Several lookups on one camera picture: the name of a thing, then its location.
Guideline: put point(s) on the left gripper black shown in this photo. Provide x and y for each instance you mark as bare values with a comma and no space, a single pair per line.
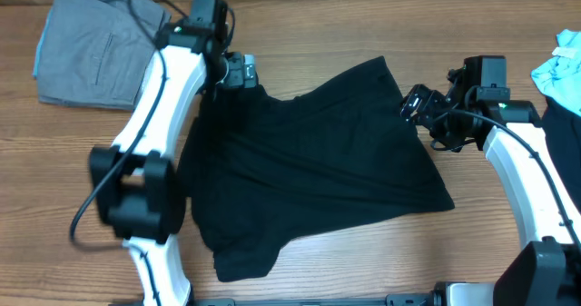
236,77

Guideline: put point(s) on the black Sydrogen t-shirt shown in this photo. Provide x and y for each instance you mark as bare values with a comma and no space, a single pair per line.
262,172

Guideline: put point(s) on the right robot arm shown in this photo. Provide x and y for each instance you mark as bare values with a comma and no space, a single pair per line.
478,109

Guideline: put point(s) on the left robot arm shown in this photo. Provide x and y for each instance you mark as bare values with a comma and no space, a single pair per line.
136,188

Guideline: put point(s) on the light blue shirt right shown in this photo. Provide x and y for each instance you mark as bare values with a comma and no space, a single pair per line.
559,77

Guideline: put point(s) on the black garment at right edge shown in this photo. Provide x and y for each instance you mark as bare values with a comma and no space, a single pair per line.
562,129

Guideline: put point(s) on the folded grey trousers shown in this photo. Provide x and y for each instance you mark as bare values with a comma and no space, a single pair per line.
95,52

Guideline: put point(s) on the folded light blue garment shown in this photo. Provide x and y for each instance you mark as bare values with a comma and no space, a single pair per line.
38,51

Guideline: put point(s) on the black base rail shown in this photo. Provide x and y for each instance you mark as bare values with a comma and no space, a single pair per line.
308,302

